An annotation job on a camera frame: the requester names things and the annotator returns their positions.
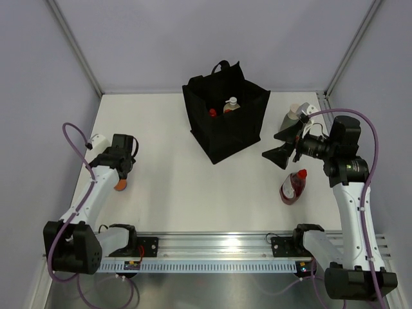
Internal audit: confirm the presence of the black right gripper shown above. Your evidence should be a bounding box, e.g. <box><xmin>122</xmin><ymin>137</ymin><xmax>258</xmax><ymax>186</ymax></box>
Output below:
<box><xmin>263</xmin><ymin>119</ymin><xmax>337</xmax><ymax>170</ymax></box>

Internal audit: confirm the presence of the orange bottle blue cap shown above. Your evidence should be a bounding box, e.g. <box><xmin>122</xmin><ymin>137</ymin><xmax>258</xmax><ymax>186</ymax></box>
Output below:
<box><xmin>114</xmin><ymin>179</ymin><xmax>127</xmax><ymax>191</ymax></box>

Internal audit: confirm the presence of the green bottle beige pump cap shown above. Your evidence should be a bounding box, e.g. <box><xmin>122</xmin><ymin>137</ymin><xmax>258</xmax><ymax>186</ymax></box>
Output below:
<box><xmin>279</xmin><ymin>104</ymin><xmax>300</xmax><ymax>132</ymax></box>

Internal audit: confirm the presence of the dark red soap bottle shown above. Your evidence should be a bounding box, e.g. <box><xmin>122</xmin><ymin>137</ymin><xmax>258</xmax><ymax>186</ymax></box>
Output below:
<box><xmin>279</xmin><ymin>169</ymin><xmax>308</xmax><ymax>205</ymax></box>

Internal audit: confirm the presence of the cream lotion bottle white cap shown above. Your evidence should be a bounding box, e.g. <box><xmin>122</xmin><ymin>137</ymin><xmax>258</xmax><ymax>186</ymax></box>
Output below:
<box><xmin>223</xmin><ymin>97</ymin><xmax>240</xmax><ymax>113</ymax></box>

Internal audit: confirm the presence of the yellow soap bottle red cap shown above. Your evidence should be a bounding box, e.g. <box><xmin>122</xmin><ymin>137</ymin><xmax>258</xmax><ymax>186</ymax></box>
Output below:
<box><xmin>209</xmin><ymin>108</ymin><xmax>217</xmax><ymax>117</ymax></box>

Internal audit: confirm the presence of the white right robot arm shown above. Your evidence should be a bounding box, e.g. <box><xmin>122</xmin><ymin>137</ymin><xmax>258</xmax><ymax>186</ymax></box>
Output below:
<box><xmin>262</xmin><ymin>115</ymin><xmax>398</xmax><ymax>301</ymax></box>

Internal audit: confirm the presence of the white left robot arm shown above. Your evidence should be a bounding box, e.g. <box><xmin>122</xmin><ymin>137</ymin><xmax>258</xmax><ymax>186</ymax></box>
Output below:
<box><xmin>43</xmin><ymin>134</ymin><xmax>139</xmax><ymax>279</ymax></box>

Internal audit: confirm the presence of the black canvas bag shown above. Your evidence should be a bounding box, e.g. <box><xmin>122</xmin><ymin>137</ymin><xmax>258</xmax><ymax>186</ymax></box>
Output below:
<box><xmin>182</xmin><ymin>60</ymin><xmax>270</xmax><ymax>164</ymax></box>

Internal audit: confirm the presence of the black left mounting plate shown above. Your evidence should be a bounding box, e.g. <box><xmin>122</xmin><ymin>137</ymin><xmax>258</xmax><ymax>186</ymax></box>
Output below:
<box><xmin>121</xmin><ymin>236</ymin><xmax>159</xmax><ymax>258</ymax></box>

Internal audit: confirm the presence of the black mounting plate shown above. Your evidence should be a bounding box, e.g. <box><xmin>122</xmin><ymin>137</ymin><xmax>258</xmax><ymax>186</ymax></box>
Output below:
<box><xmin>270</xmin><ymin>236</ymin><xmax>311</xmax><ymax>258</ymax></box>
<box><xmin>121</xmin><ymin>236</ymin><xmax>159</xmax><ymax>258</ymax></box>

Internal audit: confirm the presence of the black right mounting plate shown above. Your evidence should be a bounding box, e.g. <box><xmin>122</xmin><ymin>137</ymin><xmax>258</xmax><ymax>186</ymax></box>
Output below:
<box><xmin>270</xmin><ymin>236</ymin><xmax>311</xmax><ymax>258</ymax></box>

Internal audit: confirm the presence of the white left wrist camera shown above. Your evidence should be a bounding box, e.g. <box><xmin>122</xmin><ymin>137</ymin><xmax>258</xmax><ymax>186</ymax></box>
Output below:
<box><xmin>85</xmin><ymin>134</ymin><xmax>110</xmax><ymax>153</ymax></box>

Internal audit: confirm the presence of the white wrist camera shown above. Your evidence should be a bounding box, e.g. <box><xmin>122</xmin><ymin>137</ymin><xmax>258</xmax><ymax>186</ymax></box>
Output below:
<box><xmin>296</xmin><ymin>102</ymin><xmax>319</xmax><ymax>137</ymax></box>
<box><xmin>85</xmin><ymin>134</ymin><xmax>110</xmax><ymax>153</ymax></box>

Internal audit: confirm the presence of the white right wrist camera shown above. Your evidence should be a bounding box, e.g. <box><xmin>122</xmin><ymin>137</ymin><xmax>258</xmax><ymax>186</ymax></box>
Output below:
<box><xmin>296</xmin><ymin>102</ymin><xmax>319</xmax><ymax>137</ymax></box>

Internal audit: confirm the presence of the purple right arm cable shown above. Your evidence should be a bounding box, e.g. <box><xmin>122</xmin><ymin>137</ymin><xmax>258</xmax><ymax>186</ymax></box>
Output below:
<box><xmin>254</xmin><ymin>108</ymin><xmax>392</xmax><ymax>309</ymax></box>

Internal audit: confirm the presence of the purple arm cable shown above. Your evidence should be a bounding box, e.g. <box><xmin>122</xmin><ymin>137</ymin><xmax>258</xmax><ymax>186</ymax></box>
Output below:
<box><xmin>254</xmin><ymin>108</ymin><xmax>392</xmax><ymax>309</ymax></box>
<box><xmin>48</xmin><ymin>122</ymin><xmax>136</xmax><ymax>309</ymax></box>

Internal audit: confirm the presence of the aluminium frame rail right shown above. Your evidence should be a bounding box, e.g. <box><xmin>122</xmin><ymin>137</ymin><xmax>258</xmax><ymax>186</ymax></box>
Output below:
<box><xmin>317</xmin><ymin>0</ymin><xmax>392</xmax><ymax>129</ymax></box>

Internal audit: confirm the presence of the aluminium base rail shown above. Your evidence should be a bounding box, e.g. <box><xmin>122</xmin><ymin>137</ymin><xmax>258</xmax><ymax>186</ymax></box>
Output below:
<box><xmin>41</xmin><ymin>233</ymin><xmax>392</xmax><ymax>258</ymax></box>

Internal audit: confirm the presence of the white slotted cable duct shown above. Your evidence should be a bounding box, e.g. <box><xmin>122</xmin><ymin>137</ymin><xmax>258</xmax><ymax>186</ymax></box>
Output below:
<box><xmin>97</xmin><ymin>260</ymin><xmax>297</xmax><ymax>274</ymax></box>

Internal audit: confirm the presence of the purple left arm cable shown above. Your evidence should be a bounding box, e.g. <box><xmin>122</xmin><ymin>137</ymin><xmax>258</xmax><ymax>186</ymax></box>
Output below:
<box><xmin>48</xmin><ymin>122</ymin><xmax>136</xmax><ymax>309</ymax></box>

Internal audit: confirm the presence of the aluminium frame post left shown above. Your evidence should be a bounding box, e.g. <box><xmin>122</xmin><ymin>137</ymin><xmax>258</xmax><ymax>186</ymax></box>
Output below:
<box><xmin>44</xmin><ymin>0</ymin><xmax>104</xmax><ymax>98</ymax></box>

